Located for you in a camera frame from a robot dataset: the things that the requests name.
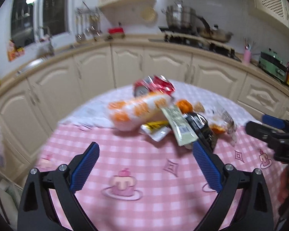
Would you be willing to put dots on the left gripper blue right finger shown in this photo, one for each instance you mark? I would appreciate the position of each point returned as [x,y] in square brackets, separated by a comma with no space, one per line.
[254,209]

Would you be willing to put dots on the pink checkered tablecloth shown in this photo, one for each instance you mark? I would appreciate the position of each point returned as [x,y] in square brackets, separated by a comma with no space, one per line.
[139,184]

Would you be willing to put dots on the orange white plastic bag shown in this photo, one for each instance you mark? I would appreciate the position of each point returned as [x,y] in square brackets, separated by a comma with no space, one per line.
[130,114]

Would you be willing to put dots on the kitchen window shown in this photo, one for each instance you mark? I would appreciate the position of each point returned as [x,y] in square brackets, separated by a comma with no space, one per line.
[32,20]

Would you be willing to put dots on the stainless steel steamer pot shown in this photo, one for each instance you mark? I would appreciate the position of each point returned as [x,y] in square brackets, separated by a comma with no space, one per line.
[179,15]

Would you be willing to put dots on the cream lower cabinets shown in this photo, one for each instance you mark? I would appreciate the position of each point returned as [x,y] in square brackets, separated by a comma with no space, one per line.
[36,97]

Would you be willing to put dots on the chrome kitchen faucet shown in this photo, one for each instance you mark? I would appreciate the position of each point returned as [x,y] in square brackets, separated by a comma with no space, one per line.
[44,43]

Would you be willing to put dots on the green rice cooker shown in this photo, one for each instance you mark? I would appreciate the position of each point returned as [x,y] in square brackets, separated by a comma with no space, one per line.
[270,62]

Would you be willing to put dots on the black gas stove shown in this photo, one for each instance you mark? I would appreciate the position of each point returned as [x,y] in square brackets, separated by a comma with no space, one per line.
[199,43]

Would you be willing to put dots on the steel wok with lid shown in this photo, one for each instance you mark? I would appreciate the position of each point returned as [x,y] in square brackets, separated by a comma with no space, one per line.
[214,33]

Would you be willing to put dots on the green white snack wrapper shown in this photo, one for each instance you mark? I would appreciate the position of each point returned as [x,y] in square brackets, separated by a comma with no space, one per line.
[183,132]

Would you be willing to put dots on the person's right hand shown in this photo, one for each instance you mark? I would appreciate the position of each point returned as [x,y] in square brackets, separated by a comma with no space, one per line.
[284,186]

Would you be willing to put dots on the yellow white sauce packet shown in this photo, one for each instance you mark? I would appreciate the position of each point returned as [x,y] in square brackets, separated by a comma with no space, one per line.
[156,130]

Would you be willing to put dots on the hanging utensil rack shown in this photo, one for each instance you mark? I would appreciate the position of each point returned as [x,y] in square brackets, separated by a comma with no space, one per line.
[87,23]

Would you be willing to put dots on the orange tangerine peel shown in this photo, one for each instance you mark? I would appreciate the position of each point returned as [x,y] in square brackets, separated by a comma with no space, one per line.
[184,106]

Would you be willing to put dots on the crushed red cola can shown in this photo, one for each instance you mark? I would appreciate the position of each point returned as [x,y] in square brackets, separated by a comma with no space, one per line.
[155,83]

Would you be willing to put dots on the black snack wrapper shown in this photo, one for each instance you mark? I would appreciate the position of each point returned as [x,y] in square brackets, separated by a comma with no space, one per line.
[201,128]

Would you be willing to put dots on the orange dish soap bottle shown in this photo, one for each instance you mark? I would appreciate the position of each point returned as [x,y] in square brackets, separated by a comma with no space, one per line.
[11,51]

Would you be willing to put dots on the red bowl on counter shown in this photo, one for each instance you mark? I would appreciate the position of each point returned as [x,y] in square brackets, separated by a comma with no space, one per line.
[116,32]

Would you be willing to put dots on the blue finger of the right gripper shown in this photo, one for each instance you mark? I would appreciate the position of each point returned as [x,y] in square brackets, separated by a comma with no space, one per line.
[273,121]

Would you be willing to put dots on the clear plastic wrapper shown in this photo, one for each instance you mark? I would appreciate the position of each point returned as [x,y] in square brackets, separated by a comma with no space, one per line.
[223,123]

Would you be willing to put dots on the round woven trivet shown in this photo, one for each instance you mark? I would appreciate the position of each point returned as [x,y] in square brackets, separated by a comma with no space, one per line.
[148,14]

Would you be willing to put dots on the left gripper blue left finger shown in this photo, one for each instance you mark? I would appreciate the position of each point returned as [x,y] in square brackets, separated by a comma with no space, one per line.
[37,211]

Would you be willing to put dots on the pink utensil cup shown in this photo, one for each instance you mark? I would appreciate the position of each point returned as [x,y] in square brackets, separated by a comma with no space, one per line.
[247,56]

